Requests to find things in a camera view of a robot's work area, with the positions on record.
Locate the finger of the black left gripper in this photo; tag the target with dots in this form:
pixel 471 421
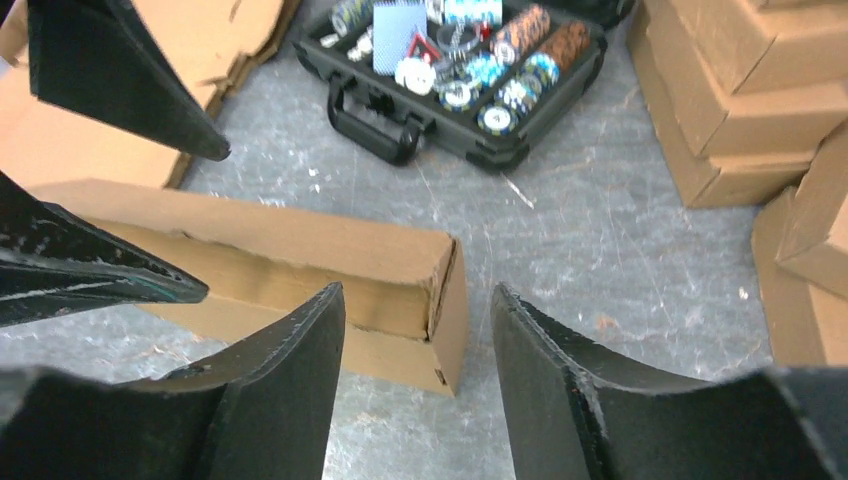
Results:
pixel 54 263
pixel 99 60

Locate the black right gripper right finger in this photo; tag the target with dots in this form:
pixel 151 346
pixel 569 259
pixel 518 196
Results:
pixel 578 410

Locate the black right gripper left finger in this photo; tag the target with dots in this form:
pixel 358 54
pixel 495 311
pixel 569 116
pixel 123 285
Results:
pixel 258 409

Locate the brown cardboard box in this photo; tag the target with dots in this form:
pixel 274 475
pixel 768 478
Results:
pixel 405 288

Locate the leaning folded cardboard box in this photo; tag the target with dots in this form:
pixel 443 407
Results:
pixel 799 242

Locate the flat cardboard sheet stack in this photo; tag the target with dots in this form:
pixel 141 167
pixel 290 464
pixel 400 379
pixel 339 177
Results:
pixel 211 45

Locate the black poker chip case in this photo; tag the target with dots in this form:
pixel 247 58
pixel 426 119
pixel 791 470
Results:
pixel 486 80

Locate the stacked folded cardboard boxes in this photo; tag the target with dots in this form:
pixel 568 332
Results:
pixel 741 93

